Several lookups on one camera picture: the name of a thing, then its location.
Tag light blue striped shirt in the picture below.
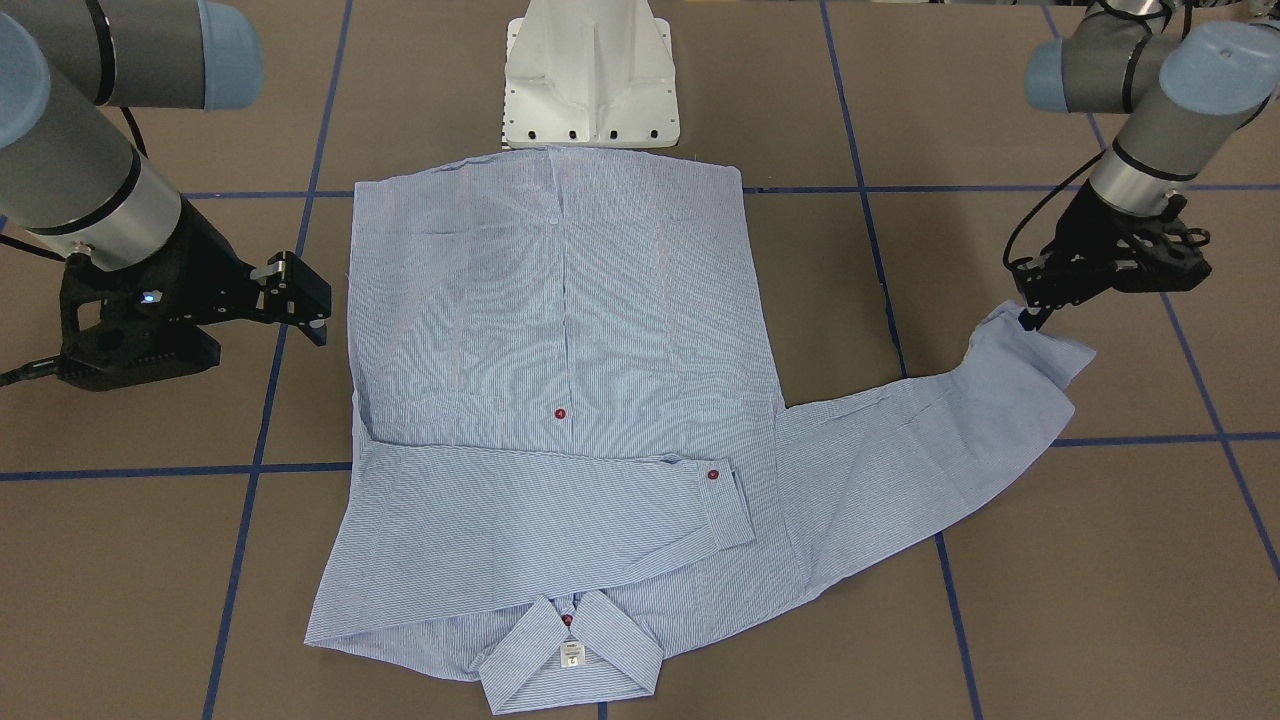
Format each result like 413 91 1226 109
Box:
305 149 1094 714

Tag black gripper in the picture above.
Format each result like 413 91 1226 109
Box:
1010 183 1187 332
60 199 332 347

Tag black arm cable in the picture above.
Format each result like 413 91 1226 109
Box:
1004 150 1111 273

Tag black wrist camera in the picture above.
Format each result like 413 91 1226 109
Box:
1110 222 1212 293
58 299 221 392

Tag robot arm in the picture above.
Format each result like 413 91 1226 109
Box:
3 1 764 374
317 1 1207 368

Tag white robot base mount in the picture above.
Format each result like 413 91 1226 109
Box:
500 1 681 150

